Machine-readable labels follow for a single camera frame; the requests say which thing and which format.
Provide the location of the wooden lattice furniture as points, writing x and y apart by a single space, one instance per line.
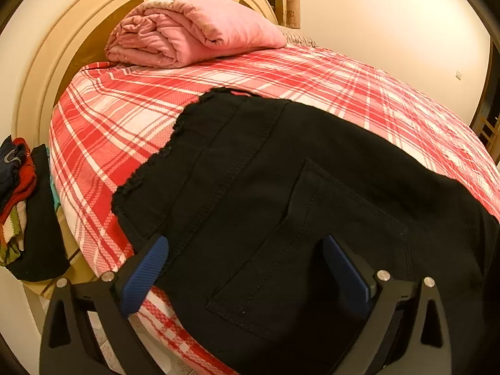
488 131

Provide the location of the pink folded quilt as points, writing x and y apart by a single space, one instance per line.
187 31

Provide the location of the pile of colourful clothes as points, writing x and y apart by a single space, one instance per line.
17 187

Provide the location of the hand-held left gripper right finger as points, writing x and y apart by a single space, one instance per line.
344 275

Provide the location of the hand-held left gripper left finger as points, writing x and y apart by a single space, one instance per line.
143 271

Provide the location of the black pants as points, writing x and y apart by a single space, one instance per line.
254 183

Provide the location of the cream round headboard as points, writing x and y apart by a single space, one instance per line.
39 66

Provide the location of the red plaid bed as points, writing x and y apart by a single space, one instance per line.
136 105

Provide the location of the grey striped pillow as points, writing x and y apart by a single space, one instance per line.
299 38

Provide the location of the black folded garment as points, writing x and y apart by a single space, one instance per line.
41 222

